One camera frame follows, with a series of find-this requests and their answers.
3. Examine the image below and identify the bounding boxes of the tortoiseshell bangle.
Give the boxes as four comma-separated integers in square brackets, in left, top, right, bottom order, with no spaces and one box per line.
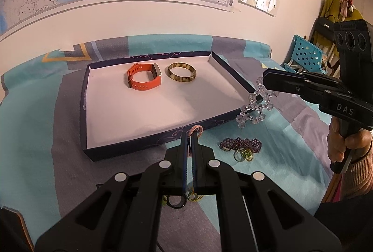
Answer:
[167,63,197,84]

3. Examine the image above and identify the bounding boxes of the blue perforated plastic chair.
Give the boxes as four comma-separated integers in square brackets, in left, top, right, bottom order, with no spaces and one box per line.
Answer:
[281,35,327,75]

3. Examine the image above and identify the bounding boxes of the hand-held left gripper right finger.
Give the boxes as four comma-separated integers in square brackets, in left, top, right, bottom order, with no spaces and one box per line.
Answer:
[192,135,343,252]

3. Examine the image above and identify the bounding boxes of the clear crystal bead bracelet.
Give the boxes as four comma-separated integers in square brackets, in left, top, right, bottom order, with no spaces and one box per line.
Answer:
[235,76,280,129]

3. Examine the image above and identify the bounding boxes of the person's right forearm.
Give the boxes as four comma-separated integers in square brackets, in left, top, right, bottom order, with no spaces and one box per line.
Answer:
[323,150,373,203]

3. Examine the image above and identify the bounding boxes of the black phone with orange edge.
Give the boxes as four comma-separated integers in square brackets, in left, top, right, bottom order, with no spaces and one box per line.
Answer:
[0,207,34,252]

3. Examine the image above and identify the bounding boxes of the small plush doll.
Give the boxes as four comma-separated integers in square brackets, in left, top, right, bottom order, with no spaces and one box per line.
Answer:
[339,0,357,18]

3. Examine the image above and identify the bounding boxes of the orange watch band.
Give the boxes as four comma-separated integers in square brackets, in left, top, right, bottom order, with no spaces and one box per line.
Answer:
[127,63,162,91]

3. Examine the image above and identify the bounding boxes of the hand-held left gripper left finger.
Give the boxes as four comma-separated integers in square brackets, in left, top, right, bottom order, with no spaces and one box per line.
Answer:
[34,135,193,252]

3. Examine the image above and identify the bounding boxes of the black hair tie green bead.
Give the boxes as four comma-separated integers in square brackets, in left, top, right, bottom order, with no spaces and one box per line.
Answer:
[162,194,187,209]

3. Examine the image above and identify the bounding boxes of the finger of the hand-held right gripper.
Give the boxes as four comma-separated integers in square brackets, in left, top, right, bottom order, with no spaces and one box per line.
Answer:
[263,77,325,101]
[263,68,344,88]

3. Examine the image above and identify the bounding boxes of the yellow hanging bag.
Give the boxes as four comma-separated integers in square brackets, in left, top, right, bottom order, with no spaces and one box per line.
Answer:
[316,0,365,50]

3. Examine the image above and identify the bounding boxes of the yellow-green ring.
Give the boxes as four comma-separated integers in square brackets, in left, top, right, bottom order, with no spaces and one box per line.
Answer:
[233,148,253,162]

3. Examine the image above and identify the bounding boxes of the teal and grey printed blanket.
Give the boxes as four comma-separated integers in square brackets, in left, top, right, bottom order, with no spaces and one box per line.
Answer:
[0,35,335,252]

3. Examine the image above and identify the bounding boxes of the shallow navy cardboard box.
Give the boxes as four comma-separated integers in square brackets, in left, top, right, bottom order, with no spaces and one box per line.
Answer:
[79,51,263,162]

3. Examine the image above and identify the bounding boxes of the purple bead bracelet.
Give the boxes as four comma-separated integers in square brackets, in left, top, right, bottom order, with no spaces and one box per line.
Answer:
[219,137,263,153]

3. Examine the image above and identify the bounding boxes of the person's dark clothing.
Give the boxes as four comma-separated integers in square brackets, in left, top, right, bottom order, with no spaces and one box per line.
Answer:
[313,198,373,252]

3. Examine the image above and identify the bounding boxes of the person's right hand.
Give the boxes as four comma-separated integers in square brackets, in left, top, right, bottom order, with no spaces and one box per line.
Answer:
[326,118,373,165]

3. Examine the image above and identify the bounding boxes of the pink braided bracelet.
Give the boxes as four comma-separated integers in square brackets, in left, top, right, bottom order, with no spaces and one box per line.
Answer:
[182,124,203,142]

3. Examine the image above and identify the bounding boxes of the black handbag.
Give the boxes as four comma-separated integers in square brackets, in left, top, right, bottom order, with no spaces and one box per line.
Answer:
[313,17,338,43]

